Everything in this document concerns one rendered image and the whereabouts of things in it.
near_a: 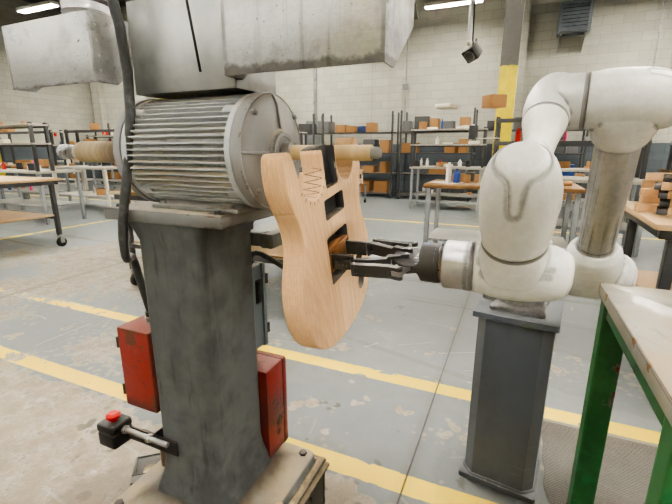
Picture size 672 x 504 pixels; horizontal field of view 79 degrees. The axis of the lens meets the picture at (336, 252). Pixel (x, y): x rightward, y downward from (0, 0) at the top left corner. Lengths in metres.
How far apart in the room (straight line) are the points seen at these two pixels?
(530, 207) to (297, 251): 0.37
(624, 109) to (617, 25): 11.10
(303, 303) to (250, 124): 0.37
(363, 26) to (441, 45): 11.58
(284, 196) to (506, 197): 0.33
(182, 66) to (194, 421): 0.87
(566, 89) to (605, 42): 11.00
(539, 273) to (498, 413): 1.05
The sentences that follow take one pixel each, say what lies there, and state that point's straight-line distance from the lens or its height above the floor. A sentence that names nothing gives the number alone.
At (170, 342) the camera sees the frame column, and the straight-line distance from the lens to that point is 1.14.
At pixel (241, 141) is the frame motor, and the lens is 0.84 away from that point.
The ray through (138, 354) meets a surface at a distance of 1.24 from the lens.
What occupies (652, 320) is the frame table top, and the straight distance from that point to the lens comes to 1.02.
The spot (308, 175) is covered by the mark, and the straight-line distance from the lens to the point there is 0.78.
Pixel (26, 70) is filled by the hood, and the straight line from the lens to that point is 1.28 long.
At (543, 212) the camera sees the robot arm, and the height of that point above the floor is 1.17.
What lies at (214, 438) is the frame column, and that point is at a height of 0.53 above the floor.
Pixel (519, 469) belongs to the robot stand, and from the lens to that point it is 1.82.
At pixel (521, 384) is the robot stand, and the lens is 1.63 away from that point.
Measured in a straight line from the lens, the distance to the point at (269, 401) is 1.32.
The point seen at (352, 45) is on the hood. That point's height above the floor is 1.41.
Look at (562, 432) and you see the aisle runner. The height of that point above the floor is 0.00.
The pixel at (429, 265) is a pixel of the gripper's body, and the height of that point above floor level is 1.05.
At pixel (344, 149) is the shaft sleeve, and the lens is 0.85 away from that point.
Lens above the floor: 1.26
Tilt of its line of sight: 14 degrees down
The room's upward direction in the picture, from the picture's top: straight up
